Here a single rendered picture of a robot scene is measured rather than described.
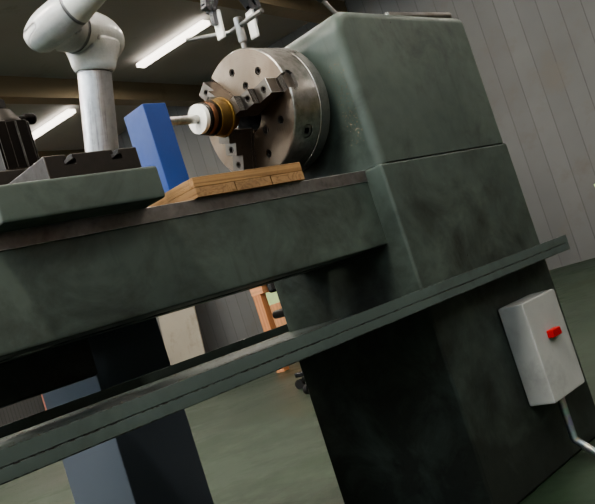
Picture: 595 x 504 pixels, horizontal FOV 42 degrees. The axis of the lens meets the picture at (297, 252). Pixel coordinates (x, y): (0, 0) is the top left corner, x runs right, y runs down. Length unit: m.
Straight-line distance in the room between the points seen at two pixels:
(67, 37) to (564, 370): 1.60
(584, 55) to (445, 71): 6.90
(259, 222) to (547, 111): 7.70
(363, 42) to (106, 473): 1.27
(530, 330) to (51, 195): 1.23
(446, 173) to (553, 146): 7.11
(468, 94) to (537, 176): 6.96
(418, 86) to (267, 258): 0.72
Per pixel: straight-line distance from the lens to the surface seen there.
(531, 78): 9.19
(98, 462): 2.12
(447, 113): 2.11
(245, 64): 1.88
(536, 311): 2.04
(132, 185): 1.33
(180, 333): 11.91
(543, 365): 2.02
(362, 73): 1.89
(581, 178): 9.03
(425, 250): 1.85
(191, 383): 1.22
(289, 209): 1.63
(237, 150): 1.83
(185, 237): 1.44
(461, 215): 2.01
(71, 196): 1.27
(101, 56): 2.37
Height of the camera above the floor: 0.64
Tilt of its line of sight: 3 degrees up
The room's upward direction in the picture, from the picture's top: 18 degrees counter-clockwise
